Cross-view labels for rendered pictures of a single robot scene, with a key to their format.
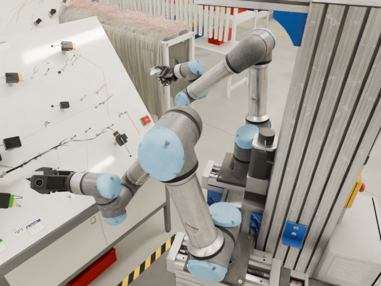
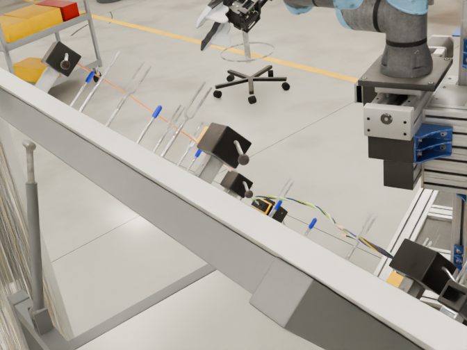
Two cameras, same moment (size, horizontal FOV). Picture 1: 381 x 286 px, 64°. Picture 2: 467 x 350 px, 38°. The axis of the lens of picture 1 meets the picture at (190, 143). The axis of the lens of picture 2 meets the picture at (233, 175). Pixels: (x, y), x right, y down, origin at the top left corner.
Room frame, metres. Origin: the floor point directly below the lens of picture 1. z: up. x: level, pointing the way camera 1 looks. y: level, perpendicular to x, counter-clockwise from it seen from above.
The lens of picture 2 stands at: (1.23, 1.66, 1.90)
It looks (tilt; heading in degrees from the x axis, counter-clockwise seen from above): 29 degrees down; 284
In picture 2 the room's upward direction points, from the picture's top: 8 degrees counter-clockwise
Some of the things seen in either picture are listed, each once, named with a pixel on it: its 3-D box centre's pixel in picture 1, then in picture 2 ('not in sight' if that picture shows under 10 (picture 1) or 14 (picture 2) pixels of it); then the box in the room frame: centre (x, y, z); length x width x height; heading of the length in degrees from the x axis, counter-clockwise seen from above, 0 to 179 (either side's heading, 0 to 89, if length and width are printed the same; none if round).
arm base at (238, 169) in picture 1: (244, 161); (406, 52); (1.16, -0.27, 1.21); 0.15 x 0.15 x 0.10
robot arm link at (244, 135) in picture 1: (247, 141); (404, 12); (1.17, -0.27, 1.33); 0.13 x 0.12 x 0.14; 151
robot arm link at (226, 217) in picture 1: (222, 224); not in sight; (0.68, -0.11, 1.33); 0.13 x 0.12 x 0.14; 160
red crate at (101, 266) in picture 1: (84, 260); not in sight; (1.32, 0.80, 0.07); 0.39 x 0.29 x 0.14; 140
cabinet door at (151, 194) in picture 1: (135, 203); not in sight; (1.43, 0.37, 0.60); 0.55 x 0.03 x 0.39; 139
